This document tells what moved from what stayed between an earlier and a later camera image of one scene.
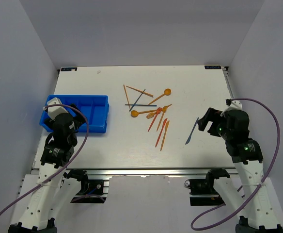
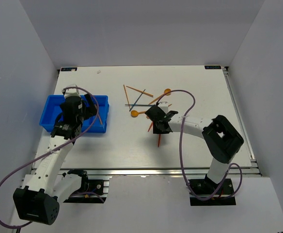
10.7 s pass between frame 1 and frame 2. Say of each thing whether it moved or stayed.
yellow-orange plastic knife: moved
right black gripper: moved
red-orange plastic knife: moved
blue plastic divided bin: stayed
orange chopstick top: stayed
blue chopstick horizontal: stayed
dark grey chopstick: stayed
